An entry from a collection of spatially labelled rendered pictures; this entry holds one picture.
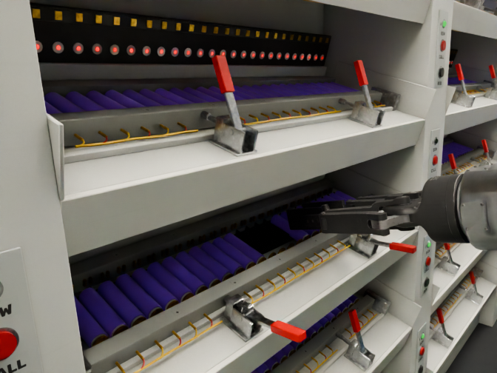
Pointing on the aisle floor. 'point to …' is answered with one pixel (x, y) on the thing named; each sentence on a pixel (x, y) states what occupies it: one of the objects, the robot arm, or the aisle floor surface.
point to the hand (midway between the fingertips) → (316, 214)
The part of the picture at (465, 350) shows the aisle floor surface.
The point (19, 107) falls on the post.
